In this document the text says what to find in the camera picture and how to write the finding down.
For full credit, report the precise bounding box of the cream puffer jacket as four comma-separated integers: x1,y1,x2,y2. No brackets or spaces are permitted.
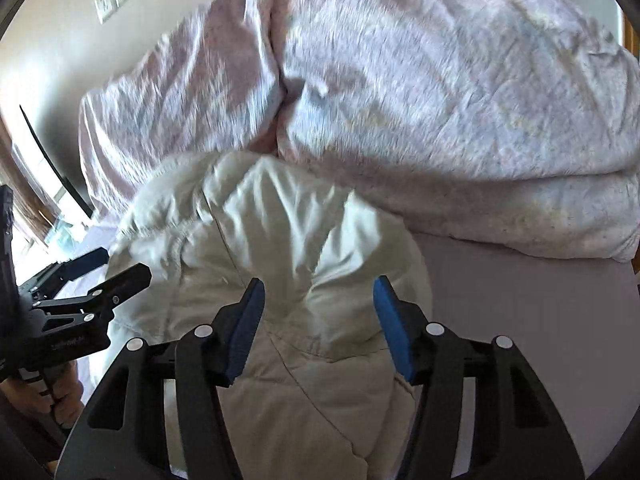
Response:
89,152,432,479

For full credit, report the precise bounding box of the person's left hand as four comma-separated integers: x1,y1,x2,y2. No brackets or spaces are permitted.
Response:
1,361,84,429

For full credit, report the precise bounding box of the lilac bed sheet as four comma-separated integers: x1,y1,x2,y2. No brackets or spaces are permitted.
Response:
410,234,639,479

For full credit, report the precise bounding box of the floral pink duvet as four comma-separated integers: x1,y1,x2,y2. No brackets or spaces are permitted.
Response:
79,0,639,262

